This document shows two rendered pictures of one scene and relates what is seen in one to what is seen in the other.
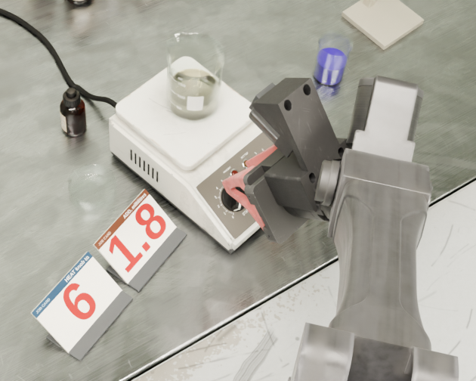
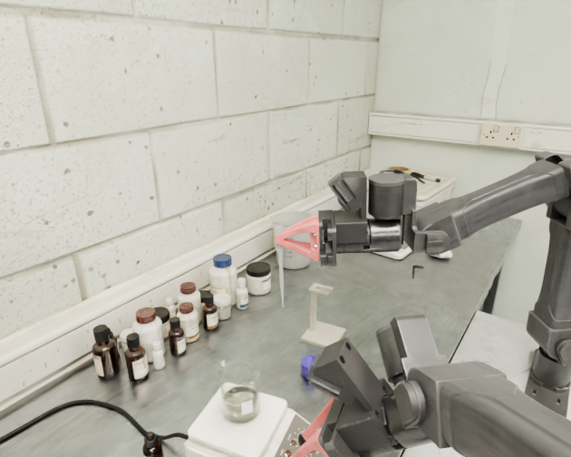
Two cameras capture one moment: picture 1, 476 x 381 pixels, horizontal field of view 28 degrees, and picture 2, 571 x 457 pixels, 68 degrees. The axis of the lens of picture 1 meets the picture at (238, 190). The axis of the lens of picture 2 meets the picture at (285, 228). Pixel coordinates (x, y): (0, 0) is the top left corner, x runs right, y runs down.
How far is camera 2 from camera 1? 37 cm
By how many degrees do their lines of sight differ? 35
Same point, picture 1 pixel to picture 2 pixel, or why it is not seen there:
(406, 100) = (422, 326)
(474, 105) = not seen: hidden behind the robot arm
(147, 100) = (209, 420)
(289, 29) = (275, 355)
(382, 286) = not seen: outside the picture
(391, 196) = (486, 384)
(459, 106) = not seen: hidden behind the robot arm
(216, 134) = (266, 427)
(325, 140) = (372, 382)
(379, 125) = (415, 350)
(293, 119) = (349, 369)
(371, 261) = (553, 433)
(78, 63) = (148, 418)
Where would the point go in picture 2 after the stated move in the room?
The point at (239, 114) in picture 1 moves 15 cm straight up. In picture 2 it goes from (276, 408) to (275, 328)
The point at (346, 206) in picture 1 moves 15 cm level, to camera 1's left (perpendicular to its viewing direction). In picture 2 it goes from (459, 404) to (274, 441)
